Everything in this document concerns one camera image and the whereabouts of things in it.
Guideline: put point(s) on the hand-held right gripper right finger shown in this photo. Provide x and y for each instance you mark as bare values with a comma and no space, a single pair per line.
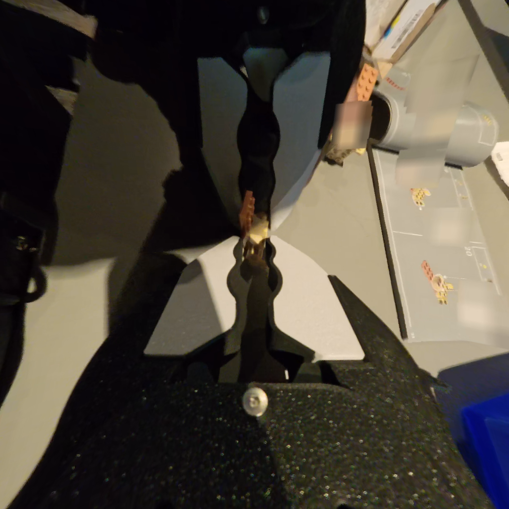
314,314

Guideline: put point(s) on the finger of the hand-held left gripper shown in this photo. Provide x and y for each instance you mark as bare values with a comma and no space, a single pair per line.
302,119
218,119

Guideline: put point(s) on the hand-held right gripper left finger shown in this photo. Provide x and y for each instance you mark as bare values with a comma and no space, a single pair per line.
195,314

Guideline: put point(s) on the tan brick assembly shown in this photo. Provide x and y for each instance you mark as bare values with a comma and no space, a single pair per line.
257,232

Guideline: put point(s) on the blue plastic bin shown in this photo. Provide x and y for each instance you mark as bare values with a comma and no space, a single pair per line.
489,437

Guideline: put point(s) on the grey desk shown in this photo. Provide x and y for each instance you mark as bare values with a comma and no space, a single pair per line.
338,238

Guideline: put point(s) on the orange and tan brick model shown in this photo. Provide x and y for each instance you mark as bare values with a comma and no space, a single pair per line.
366,81

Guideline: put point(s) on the dark printed cardboard box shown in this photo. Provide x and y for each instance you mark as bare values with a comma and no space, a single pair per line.
409,24

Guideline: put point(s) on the grey instruction booklet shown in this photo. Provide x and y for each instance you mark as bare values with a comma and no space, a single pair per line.
437,238

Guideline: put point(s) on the empty white paper bag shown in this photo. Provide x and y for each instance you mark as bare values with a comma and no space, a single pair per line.
502,159

